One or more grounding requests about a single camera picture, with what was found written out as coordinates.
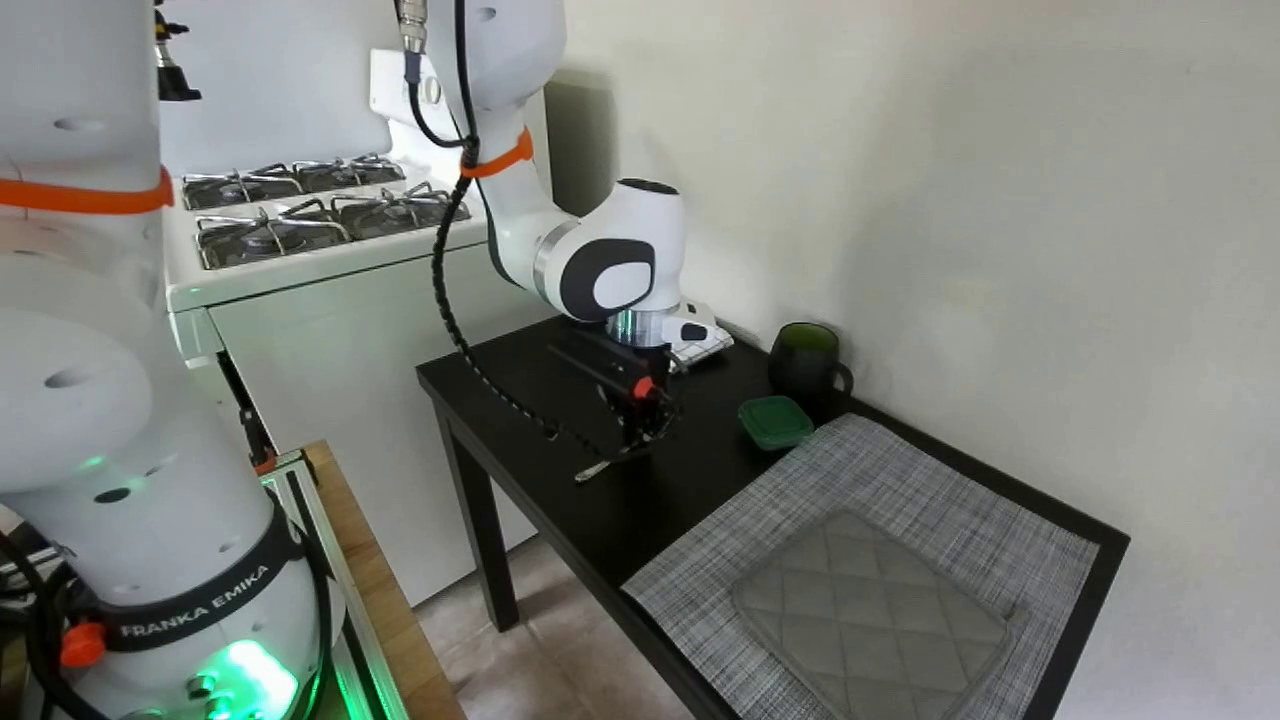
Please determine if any grey woven placemat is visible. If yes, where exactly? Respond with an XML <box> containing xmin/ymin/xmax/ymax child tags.
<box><xmin>627</xmin><ymin>417</ymin><xmax>1096</xmax><ymax>720</ymax></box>

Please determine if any black side table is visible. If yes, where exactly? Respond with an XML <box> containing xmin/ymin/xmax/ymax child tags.
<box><xmin>415</xmin><ymin>320</ymin><xmax>1128</xmax><ymax>720</ymax></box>

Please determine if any white checkered dish towel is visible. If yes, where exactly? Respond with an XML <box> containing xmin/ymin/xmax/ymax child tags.
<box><xmin>667</xmin><ymin>310</ymin><xmax>732</xmax><ymax>374</ymax></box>

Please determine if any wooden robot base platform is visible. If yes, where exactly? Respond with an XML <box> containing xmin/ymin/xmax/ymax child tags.
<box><xmin>262</xmin><ymin>444</ymin><xmax>464</xmax><ymax>720</ymax></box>

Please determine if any white stove with burners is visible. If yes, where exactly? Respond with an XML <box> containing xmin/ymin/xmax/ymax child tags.
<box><xmin>159</xmin><ymin>48</ymin><xmax>542</xmax><ymax>601</ymax></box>

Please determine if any silver fork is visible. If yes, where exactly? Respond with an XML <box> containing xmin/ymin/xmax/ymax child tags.
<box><xmin>571</xmin><ymin>447</ymin><xmax>652</xmax><ymax>483</ymax></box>

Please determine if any black camera on stand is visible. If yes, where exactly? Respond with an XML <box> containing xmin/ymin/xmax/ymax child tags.
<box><xmin>152</xmin><ymin>0</ymin><xmax>199</xmax><ymax>100</ymax></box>

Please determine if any dark green mug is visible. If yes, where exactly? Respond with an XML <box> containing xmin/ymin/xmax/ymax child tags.
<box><xmin>768</xmin><ymin>320</ymin><xmax>850</xmax><ymax>410</ymax></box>

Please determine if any small green container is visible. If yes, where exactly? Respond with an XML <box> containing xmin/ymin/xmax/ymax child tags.
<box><xmin>735</xmin><ymin>397</ymin><xmax>810</xmax><ymax>454</ymax></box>

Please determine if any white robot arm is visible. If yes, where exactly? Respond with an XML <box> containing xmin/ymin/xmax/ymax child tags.
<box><xmin>0</xmin><ymin>0</ymin><xmax>682</xmax><ymax>720</ymax></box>

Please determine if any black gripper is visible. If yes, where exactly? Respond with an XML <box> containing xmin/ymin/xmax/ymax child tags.
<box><xmin>546</xmin><ymin>334</ymin><xmax>667</xmax><ymax>462</ymax></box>

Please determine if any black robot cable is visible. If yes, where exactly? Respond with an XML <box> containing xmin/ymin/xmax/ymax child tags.
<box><xmin>393</xmin><ymin>0</ymin><xmax>564</xmax><ymax>435</ymax></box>

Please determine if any grey quilted pot holder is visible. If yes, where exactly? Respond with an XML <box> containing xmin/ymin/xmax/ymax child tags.
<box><xmin>728</xmin><ymin>513</ymin><xmax>1011</xmax><ymax>720</ymax></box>

